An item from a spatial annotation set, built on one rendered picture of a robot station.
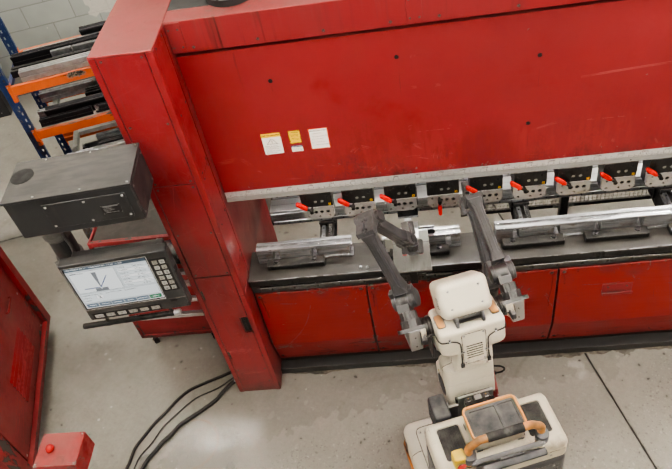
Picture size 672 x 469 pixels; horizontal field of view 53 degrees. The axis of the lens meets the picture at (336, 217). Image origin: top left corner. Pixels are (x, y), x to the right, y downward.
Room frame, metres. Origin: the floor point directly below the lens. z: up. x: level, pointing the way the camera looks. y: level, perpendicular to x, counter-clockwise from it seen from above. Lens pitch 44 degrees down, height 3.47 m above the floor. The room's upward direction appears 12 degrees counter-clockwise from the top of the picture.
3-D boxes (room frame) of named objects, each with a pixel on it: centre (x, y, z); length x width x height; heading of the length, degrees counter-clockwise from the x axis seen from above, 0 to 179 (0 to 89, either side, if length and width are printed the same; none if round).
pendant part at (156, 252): (2.04, 0.91, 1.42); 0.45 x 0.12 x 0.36; 86
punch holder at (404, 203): (2.39, -0.33, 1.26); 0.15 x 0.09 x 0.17; 81
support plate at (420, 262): (2.24, -0.33, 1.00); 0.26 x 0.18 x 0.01; 171
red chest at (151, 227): (2.97, 1.08, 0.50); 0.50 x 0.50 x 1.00; 81
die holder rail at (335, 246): (2.47, 0.19, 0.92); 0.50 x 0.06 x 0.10; 81
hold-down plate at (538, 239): (2.24, -0.94, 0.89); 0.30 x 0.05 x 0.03; 81
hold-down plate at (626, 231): (2.17, -1.33, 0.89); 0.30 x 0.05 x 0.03; 81
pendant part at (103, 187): (2.13, 0.96, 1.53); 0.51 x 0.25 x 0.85; 86
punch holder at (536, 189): (2.30, -0.92, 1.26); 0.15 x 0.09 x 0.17; 81
